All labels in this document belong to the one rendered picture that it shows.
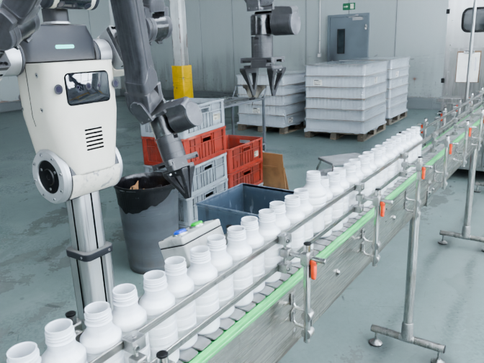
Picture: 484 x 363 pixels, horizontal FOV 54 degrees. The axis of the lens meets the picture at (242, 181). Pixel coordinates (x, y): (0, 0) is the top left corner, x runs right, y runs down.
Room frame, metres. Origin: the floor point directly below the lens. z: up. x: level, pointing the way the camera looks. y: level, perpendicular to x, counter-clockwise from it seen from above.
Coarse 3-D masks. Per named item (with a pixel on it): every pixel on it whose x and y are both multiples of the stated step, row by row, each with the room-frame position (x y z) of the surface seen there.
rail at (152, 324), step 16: (448, 112) 2.69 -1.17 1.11; (464, 112) 2.69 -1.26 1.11; (416, 144) 1.89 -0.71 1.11; (416, 160) 1.90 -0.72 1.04; (368, 176) 1.44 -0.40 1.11; (320, 208) 1.16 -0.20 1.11; (352, 208) 1.34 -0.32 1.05; (336, 224) 1.25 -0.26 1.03; (272, 240) 0.97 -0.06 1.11; (256, 256) 0.91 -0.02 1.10; (224, 272) 0.82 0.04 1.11; (272, 272) 0.96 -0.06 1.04; (208, 288) 0.78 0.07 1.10; (176, 304) 0.71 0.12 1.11; (160, 320) 0.68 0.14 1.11; (208, 320) 0.77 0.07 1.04; (192, 336) 0.74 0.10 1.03; (112, 352) 0.60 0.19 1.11
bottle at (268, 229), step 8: (264, 216) 0.99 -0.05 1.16; (272, 216) 1.00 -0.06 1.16; (264, 224) 0.99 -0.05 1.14; (272, 224) 1.00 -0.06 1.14; (264, 232) 0.99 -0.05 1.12; (272, 232) 0.99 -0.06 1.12; (280, 232) 1.00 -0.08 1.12; (264, 240) 0.98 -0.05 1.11; (272, 248) 0.98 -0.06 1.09; (264, 256) 0.98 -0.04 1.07; (272, 256) 0.98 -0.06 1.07; (264, 264) 0.98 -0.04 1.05; (272, 264) 0.98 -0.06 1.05; (280, 272) 1.00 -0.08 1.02; (272, 280) 0.98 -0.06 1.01
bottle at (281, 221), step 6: (270, 204) 1.06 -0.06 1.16; (276, 204) 1.08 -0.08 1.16; (282, 204) 1.07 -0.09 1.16; (276, 210) 1.05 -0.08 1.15; (282, 210) 1.05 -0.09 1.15; (276, 216) 1.05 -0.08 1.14; (282, 216) 1.05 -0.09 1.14; (276, 222) 1.04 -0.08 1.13; (282, 222) 1.04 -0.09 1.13; (288, 222) 1.05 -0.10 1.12; (282, 228) 1.03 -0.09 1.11; (288, 228) 1.04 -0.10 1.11; (282, 246) 1.04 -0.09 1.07; (288, 246) 1.04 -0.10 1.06; (282, 258) 1.03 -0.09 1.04
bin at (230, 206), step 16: (224, 192) 1.87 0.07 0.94; (240, 192) 1.97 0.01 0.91; (256, 192) 1.94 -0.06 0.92; (272, 192) 1.90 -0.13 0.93; (288, 192) 1.85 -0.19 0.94; (208, 208) 1.70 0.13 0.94; (224, 208) 1.66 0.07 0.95; (240, 208) 1.96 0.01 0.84; (256, 208) 1.94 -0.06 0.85; (224, 224) 1.66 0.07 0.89; (240, 224) 1.62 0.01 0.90
